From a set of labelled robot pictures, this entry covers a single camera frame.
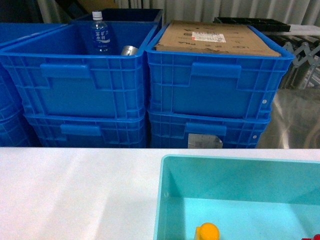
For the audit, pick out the blue crate lower left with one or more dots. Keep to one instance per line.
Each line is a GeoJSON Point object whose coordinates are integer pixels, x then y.
{"type": "Point", "coordinates": [88, 132]}

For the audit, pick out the light teal plastic bin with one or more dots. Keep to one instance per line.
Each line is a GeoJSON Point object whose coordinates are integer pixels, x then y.
{"type": "Point", "coordinates": [246, 198]}

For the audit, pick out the grey folding metal rack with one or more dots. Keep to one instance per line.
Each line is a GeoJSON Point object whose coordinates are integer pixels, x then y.
{"type": "Point", "coordinates": [304, 71]}

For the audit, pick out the silver metal can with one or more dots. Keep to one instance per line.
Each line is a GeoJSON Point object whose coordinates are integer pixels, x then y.
{"type": "Point", "coordinates": [129, 50]}

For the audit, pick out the clear water bottle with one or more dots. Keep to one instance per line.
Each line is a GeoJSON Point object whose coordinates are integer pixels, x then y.
{"type": "Point", "coordinates": [101, 36]}

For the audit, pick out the blue crate upper left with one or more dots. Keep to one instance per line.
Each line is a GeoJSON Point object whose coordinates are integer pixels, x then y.
{"type": "Point", "coordinates": [57, 74]}

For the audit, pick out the brown cardboard box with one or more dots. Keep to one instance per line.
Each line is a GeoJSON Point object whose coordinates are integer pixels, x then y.
{"type": "Point", "coordinates": [213, 38]}

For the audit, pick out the yellow toy block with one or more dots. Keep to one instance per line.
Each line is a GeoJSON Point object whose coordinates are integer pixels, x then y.
{"type": "Point", "coordinates": [207, 231]}

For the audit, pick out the blue crates far left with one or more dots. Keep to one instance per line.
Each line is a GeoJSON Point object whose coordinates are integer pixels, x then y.
{"type": "Point", "coordinates": [15, 131]}

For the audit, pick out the black plastic tray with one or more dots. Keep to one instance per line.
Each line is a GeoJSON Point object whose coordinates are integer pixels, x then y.
{"type": "Point", "coordinates": [261, 24]}

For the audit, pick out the dark blue crate behind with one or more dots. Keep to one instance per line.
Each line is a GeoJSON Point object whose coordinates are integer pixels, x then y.
{"type": "Point", "coordinates": [152, 15]}

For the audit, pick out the blue crate upper right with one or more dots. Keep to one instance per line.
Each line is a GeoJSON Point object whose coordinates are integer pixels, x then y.
{"type": "Point", "coordinates": [215, 85]}

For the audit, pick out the red toy block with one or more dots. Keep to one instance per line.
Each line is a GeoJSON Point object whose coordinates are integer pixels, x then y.
{"type": "Point", "coordinates": [315, 237]}

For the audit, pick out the blue crate lower right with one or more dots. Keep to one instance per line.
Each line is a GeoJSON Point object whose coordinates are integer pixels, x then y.
{"type": "Point", "coordinates": [176, 131]}

